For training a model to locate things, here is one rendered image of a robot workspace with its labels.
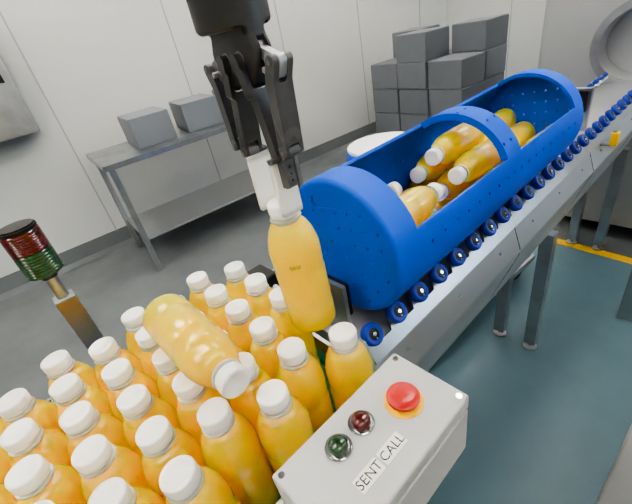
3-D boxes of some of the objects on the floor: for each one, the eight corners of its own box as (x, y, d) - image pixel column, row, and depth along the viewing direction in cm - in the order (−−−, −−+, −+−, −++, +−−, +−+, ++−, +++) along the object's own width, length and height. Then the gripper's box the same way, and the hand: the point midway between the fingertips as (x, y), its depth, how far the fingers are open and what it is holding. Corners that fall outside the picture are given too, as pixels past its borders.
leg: (604, 247, 224) (632, 146, 191) (601, 252, 221) (629, 150, 188) (593, 245, 228) (618, 145, 195) (590, 249, 225) (615, 149, 192)
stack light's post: (237, 534, 131) (76, 294, 73) (228, 544, 128) (54, 305, 71) (231, 525, 133) (71, 287, 76) (222, 534, 131) (50, 297, 74)
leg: (538, 345, 174) (561, 230, 141) (533, 352, 171) (555, 237, 138) (525, 339, 178) (544, 227, 145) (520, 347, 175) (538, 233, 142)
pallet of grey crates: (501, 133, 424) (511, 12, 362) (460, 157, 388) (463, 26, 326) (416, 126, 511) (412, 27, 449) (376, 144, 474) (366, 39, 412)
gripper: (310, -46, 31) (349, 210, 43) (213, -5, 42) (266, 187, 54) (236, -39, 27) (302, 239, 39) (151, 3, 38) (223, 208, 50)
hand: (275, 184), depth 45 cm, fingers closed on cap, 4 cm apart
